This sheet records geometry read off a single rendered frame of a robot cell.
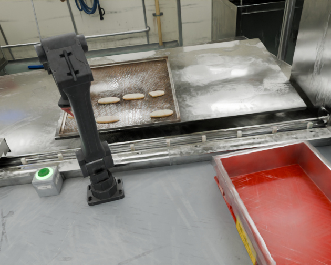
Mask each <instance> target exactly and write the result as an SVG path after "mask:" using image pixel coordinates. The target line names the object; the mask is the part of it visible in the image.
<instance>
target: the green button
mask: <svg viewBox="0 0 331 265"><path fill-rule="evenodd" d="M49 173H50V170H49V168H43V169H41V170H39V172H38V173H37V174H38V176H39V177H45V176H47V175H48V174H49Z"/></svg>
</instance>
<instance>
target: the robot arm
mask: <svg viewBox="0 0 331 265"><path fill-rule="evenodd" d="M40 41H41V44H36V45H34V48H35V51H36V53H37V56H38V58H39V62H40V64H43V67H44V69H45V71H47V72H48V74H49V75H50V74H52V77H53V79H54V81H55V83H56V86H57V88H58V90H59V92H60V95H61V97H60V99H59V102H58V106H59V107H60V108H61V109H62V110H64V111H65V112H67V113H69V114H70V115H71V116H73V117H74V118H75V121H76V125H77V128H78V131H79V134H80V138H81V150H79V151H76V152H75V155H76V158H77V161H78V163H79V166H80V169H81V172H82V174H83V177H84V178H85V177H88V176H89V177H90V182H91V184H89V185H88V186H87V202H88V205H89V206H94V205H99V204H102V203H106V202H111V201H115V200H120V199H123V198H124V197H125V196H124V190H123V183H122V179H121V178H116V179H115V177H113V176H112V173H111V172H110V171H109V170H108V169H110V168H111V167H113V166H115V164H114V161H113V158H112V155H111V150H110V148H109V145H108V143H107V141H104V142H101V141H100V139H99V134H98V129H97V125H96V120H95V116H94V111H93V107H92V103H91V98H90V86H91V81H94V78H93V74H92V71H91V69H90V66H89V64H88V61H87V59H86V56H85V53H87V52H88V45H87V42H86V39H85V36H84V35H83V34H81V35H76V33H75V32H71V33H66V34H61V35H57V36H52V37H47V38H42V39H40ZM69 109H72V111H73V113H72V112H71V111H70V110H69Z"/></svg>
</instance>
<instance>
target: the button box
mask: <svg viewBox="0 0 331 265"><path fill-rule="evenodd" d="M45 168H51V169H52V170H53V173H52V174H51V176H49V177H48V178H46V179H41V180H40V179H37V178H36V174H37V172H38V171H39V170H41V169H43V168H38V169H37V170H36V173H35V175H34V178H33V180H32V184H33V186H34V188H35V190H36V192H37V194H38V195H39V197H47V196H55V195H59V193H60V190H61V187H62V184H63V180H66V179H65V177H64V175H63V174H60V172H59V170H58V168H57V166H53V167H45Z"/></svg>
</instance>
